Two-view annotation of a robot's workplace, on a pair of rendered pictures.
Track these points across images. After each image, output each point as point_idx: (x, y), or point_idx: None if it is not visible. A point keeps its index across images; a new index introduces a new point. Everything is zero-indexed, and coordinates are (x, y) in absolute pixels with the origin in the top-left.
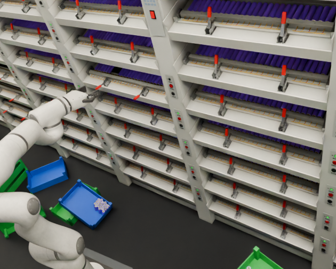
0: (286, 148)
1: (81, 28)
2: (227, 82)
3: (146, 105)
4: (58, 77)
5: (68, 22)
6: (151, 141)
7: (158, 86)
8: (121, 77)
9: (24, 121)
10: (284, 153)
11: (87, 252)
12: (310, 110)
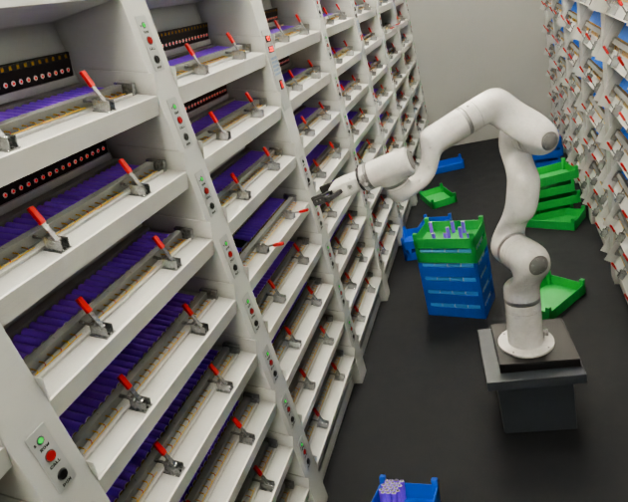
0: None
1: None
2: (319, 131)
3: (277, 268)
4: (215, 332)
5: (219, 155)
6: (306, 316)
7: (284, 203)
8: (260, 231)
9: (430, 125)
10: None
11: (491, 376)
12: (322, 147)
